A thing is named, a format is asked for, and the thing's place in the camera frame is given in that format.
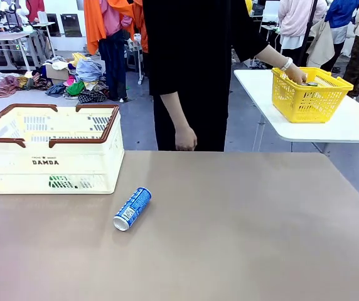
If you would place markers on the person's right hand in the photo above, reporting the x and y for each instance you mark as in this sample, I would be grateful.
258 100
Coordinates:
185 139

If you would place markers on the person's left hand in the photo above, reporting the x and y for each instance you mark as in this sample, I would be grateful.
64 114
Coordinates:
297 76

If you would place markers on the blue drink can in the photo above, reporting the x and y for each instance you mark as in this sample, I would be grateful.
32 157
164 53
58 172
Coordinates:
134 207

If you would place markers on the green soda can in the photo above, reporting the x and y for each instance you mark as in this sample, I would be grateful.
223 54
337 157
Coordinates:
57 182

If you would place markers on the person's right forearm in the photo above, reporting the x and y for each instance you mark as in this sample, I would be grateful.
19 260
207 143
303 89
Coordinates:
174 109

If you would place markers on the person's left forearm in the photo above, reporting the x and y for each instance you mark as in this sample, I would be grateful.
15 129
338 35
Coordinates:
272 58

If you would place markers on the yellow plastic basket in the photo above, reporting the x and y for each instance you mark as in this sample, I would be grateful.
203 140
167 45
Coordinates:
311 103

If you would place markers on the cream basket with brown rim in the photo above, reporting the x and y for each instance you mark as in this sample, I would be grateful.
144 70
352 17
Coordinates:
72 153

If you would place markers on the white wristwatch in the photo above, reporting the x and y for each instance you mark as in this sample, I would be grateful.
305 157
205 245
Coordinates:
287 64

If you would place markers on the silver topped drink can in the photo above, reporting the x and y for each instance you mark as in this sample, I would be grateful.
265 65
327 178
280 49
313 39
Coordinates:
312 84

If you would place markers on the beige coat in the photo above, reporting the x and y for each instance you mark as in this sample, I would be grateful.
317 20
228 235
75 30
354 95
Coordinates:
322 47

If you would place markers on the person in pale sweater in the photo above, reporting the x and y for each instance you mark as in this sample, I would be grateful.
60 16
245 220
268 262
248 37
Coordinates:
295 15

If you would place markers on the white side table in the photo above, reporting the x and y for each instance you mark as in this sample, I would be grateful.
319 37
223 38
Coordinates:
349 125

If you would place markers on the person in blue jacket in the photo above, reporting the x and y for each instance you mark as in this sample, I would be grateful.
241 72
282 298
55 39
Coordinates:
342 12

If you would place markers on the person in black clothes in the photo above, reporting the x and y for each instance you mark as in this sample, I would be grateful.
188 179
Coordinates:
192 47

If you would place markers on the dark checkered cloth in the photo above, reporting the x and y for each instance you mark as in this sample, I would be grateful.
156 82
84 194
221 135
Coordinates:
91 96

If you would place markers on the person in pink top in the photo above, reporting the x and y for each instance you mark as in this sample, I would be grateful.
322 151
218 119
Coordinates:
113 62

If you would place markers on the blue crumpled cloth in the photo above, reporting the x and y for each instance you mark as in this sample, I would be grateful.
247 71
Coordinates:
88 70

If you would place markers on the green crumpled cloth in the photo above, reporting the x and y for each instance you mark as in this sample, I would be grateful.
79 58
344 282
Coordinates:
76 88

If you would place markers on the cardboard box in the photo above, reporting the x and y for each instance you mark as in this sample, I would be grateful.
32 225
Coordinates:
55 72

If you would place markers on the orange hanging garment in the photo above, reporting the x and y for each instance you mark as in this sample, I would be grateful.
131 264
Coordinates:
93 25

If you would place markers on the dark brown panel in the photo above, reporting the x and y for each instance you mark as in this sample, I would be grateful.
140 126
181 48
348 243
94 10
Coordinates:
71 25

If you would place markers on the red patterned cloth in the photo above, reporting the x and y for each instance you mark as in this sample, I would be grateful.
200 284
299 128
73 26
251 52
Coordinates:
5 86

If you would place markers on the person in red top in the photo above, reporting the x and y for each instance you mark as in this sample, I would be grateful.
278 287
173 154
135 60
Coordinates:
36 7

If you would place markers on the grey background workbench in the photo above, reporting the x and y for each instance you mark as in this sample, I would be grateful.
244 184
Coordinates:
3 37

